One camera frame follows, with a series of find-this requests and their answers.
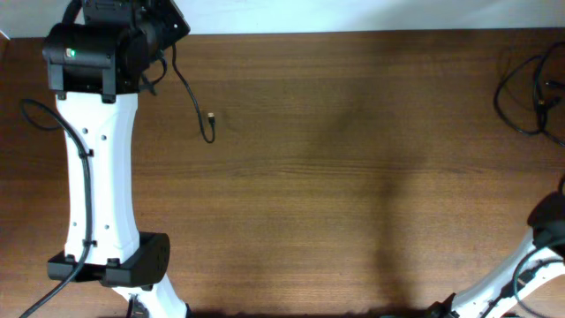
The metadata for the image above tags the black USB cable one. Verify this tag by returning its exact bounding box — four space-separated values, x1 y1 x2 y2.
493 40 565 138

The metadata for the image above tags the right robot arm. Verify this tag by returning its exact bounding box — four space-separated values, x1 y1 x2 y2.
425 190 564 318

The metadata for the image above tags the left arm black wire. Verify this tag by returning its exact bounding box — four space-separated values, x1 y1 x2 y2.
17 97 98 318

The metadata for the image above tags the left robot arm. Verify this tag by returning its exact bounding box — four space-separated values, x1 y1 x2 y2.
42 0 191 317

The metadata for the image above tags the black USB cable three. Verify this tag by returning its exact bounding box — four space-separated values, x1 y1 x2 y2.
139 42 217 145

